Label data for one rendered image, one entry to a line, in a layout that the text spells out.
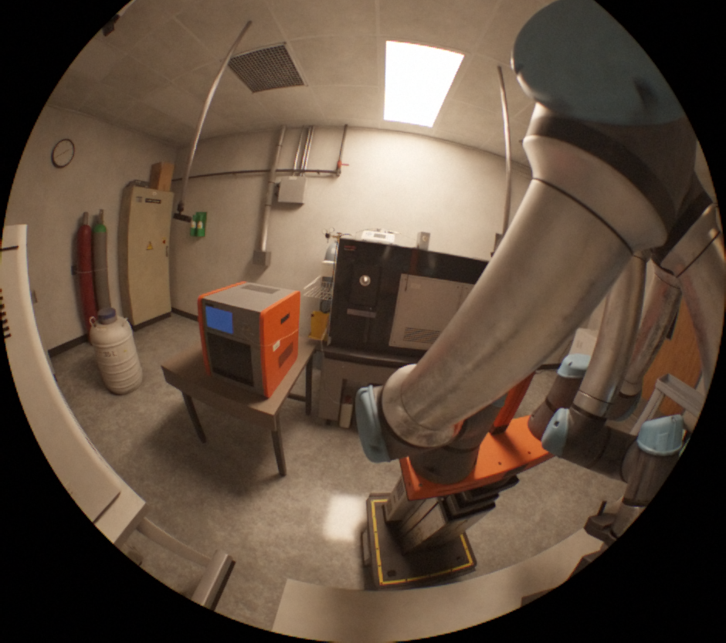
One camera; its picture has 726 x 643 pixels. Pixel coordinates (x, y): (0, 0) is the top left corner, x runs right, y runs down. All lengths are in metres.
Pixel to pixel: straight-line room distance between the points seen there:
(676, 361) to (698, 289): 3.58
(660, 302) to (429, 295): 1.20
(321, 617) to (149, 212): 3.71
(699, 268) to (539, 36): 0.21
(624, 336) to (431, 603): 0.54
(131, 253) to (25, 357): 3.10
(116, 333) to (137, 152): 2.59
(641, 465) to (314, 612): 0.50
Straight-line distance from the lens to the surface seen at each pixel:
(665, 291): 0.54
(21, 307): 0.45
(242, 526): 1.53
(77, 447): 0.57
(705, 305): 0.27
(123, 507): 0.68
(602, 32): 0.15
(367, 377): 1.51
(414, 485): 0.48
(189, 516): 1.63
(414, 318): 1.41
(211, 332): 1.09
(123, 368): 2.36
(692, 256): 0.26
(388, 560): 1.19
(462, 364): 0.17
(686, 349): 3.81
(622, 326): 0.40
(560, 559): 0.73
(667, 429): 0.38
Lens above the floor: 1.43
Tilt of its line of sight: 10 degrees down
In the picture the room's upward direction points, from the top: 8 degrees clockwise
